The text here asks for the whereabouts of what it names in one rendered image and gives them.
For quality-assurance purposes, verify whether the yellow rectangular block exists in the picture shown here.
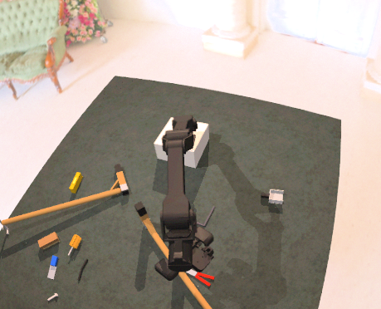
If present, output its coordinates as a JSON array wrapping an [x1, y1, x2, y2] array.
[[70, 172, 83, 194]]

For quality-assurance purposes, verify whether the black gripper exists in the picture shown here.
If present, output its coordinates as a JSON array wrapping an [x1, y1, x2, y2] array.
[[154, 227, 214, 281]]

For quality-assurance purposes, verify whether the yellow-handled screwdriver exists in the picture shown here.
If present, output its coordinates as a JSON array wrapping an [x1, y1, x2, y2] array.
[[68, 235, 81, 256]]

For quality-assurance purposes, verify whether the orange flat bar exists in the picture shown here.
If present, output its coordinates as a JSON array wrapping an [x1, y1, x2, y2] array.
[[38, 232, 59, 249]]

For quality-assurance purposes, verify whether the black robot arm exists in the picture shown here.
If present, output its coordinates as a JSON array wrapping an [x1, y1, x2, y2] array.
[[160, 115, 214, 272]]

